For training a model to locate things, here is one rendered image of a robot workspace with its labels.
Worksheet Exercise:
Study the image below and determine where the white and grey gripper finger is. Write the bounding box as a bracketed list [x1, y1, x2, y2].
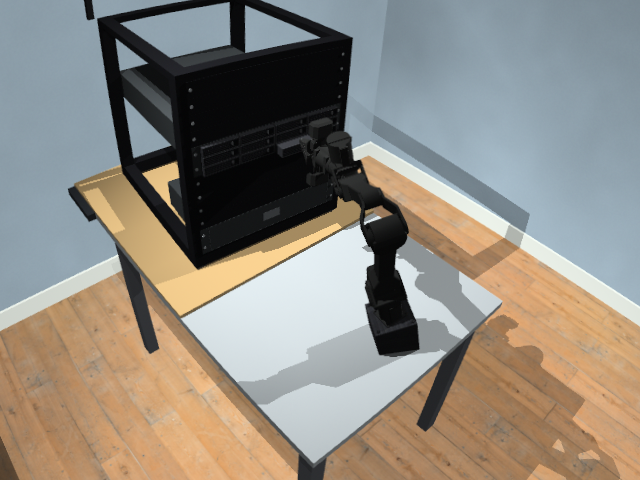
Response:
[299, 141, 314, 165]
[299, 138, 315, 151]

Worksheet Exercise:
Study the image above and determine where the black rack frame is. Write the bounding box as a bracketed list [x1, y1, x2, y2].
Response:
[98, 0, 353, 269]

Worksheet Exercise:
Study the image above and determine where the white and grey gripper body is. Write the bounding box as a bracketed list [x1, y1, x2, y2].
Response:
[306, 117, 333, 187]

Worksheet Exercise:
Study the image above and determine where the tan wooden board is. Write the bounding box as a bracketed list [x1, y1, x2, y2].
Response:
[74, 160, 361, 318]

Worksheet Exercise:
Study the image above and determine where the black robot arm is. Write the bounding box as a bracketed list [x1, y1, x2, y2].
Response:
[326, 131, 409, 327]

